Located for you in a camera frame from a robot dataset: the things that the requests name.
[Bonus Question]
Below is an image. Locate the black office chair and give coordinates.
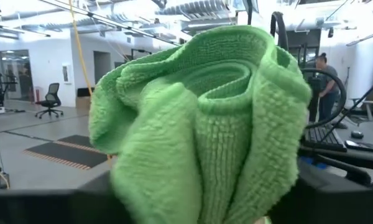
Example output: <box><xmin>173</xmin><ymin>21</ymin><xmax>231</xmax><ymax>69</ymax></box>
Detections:
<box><xmin>34</xmin><ymin>83</ymin><xmax>65</xmax><ymax>119</ymax></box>

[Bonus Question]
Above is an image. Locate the green microfiber towel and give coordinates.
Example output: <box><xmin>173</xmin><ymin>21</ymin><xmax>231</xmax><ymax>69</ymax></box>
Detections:
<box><xmin>88</xmin><ymin>24</ymin><xmax>312</xmax><ymax>224</ymax></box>

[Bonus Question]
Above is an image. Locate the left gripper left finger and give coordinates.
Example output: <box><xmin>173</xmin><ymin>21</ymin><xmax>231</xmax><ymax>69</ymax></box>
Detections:
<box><xmin>0</xmin><ymin>170</ymin><xmax>125</xmax><ymax>224</ymax></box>

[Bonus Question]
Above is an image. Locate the grey door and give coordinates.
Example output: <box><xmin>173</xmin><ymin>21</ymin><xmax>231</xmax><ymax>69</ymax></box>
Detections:
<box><xmin>93</xmin><ymin>50</ymin><xmax>112</xmax><ymax>85</ymax></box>

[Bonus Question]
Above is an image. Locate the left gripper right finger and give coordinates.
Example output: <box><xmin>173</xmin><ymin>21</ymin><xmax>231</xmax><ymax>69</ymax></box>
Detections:
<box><xmin>267</xmin><ymin>160</ymin><xmax>373</xmax><ymax>224</ymax></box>

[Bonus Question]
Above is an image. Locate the glass double door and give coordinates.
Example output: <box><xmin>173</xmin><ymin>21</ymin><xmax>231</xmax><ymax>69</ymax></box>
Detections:
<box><xmin>0</xmin><ymin>49</ymin><xmax>32</xmax><ymax>103</ymax></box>

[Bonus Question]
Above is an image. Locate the black hazard striped mat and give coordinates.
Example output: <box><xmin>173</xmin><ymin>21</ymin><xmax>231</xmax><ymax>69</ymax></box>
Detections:
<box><xmin>23</xmin><ymin>141</ymin><xmax>109</xmax><ymax>171</ymax></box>
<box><xmin>57</xmin><ymin>134</ymin><xmax>96</xmax><ymax>149</ymax></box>

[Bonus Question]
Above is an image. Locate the black keyboard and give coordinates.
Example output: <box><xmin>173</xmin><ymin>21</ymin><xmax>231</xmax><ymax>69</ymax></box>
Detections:
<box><xmin>303</xmin><ymin>126</ymin><xmax>348</xmax><ymax>153</ymax></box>

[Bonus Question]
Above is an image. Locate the person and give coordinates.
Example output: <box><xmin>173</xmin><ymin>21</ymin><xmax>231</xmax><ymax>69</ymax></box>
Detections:
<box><xmin>309</xmin><ymin>52</ymin><xmax>342</xmax><ymax>124</ymax></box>

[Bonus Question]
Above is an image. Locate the black stand beam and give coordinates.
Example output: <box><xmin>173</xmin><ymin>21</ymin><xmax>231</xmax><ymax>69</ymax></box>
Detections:
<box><xmin>298</xmin><ymin>145</ymin><xmax>373</xmax><ymax>187</ymax></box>

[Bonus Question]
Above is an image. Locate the yellow hanging cable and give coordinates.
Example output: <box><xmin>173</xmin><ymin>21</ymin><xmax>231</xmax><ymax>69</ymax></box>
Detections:
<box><xmin>67</xmin><ymin>0</ymin><xmax>93</xmax><ymax>96</ymax></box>

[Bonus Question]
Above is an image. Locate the black diagonal rod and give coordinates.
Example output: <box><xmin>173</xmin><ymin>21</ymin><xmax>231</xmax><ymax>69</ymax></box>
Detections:
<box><xmin>320</xmin><ymin>73</ymin><xmax>373</xmax><ymax>142</ymax></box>

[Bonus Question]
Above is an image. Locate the white side table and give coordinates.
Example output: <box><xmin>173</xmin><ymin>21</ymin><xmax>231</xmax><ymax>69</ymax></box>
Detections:
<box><xmin>349</xmin><ymin>90</ymin><xmax>373</xmax><ymax>122</ymax></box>

